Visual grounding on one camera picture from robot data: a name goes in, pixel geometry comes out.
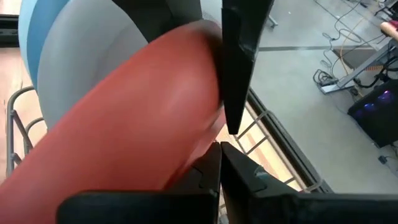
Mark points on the gray metal desk leg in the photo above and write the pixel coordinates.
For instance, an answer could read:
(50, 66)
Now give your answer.
(363, 67)

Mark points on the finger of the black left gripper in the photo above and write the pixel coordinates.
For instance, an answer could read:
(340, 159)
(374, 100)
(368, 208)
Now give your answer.
(239, 46)

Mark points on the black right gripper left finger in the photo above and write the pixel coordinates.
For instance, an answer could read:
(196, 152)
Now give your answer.
(140, 208)

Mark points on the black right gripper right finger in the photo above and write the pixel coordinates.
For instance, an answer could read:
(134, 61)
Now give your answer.
(280, 208)

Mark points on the gray plate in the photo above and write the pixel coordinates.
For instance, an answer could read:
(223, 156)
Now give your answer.
(87, 56)

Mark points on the orange plate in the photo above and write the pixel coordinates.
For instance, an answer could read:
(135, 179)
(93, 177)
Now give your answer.
(124, 124)

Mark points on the black computer tower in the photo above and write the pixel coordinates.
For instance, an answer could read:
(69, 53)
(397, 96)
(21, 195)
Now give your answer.
(373, 118)

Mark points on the light blue plate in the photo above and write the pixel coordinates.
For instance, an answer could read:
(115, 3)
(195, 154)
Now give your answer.
(25, 28)

